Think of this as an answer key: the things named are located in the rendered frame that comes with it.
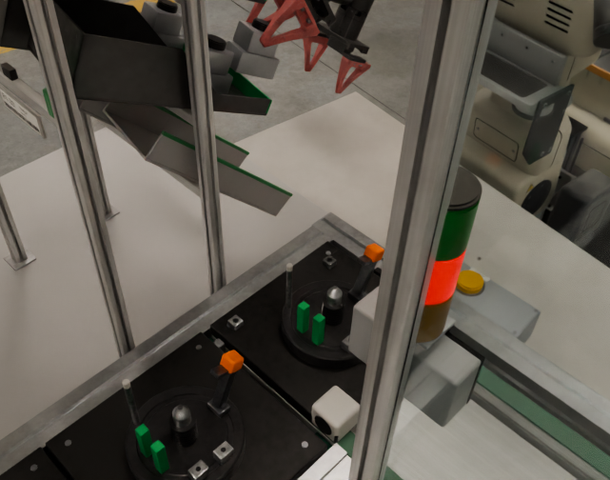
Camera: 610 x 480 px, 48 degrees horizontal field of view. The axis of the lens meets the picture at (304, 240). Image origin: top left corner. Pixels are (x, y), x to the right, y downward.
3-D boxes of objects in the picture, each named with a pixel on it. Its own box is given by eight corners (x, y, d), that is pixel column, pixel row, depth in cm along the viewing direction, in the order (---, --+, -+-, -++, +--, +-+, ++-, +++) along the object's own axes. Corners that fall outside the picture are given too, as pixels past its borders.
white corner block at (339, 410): (333, 400, 90) (335, 382, 87) (360, 422, 88) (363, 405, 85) (308, 422, 88) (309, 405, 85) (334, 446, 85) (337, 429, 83)
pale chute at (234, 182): (232, 172, 117) (248, 150, 116) (276, 216, 109) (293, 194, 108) (101, 110, 94) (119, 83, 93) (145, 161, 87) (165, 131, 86)
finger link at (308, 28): (258, 30, 89) (313, -15, 89) (233, 11, 93) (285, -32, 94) (280, 68, 94) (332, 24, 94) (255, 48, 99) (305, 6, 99)
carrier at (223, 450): (202, 339, 96) (194, 279, 88) (327, 452, 85) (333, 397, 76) (47, 451, 84) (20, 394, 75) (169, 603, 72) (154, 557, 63)
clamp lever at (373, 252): (357, 287, 98) (374, 242, 94) (367, 294, 97) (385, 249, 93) (342, 292, 95) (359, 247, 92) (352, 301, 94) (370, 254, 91)
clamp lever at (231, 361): (219, 395, 85) (234, 348, 81) (229, 406, 84) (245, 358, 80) (197, 406, 82) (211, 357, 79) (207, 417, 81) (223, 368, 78)
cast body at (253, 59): (258, 68, 100) (275, 21, 97) (273, 80, 97) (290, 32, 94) (208, 57, 95) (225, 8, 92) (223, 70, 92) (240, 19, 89)
